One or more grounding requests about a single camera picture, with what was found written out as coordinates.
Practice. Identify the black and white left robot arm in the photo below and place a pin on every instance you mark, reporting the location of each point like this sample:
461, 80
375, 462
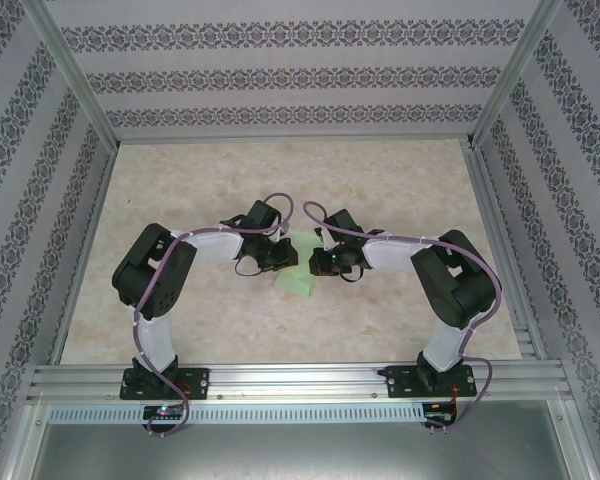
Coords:
155, 285

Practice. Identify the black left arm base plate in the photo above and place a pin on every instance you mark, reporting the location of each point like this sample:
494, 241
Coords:
200, 382

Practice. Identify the aluminium frame post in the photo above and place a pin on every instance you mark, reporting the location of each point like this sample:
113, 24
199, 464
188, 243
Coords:
517, 70
75, 75

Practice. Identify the light green paper sheet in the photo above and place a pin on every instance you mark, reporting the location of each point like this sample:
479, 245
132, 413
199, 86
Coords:
295, 285

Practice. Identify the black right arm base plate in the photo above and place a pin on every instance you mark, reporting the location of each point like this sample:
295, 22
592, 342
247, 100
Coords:
397, 382

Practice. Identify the grey metal panel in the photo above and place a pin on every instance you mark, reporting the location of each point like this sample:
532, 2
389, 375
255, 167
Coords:
300, 450

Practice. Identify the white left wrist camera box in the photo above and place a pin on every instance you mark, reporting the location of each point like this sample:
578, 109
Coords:
283, 235

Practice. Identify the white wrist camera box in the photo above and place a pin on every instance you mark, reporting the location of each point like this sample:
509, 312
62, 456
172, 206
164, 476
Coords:
325, 244
283, 235

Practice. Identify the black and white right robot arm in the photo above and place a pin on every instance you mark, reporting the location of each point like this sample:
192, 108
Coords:
455, 290

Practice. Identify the aluminium mounting rail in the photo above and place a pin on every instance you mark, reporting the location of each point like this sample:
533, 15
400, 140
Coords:
300, 382

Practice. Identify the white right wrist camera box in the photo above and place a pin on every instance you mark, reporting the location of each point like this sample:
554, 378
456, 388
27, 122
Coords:
325, 244

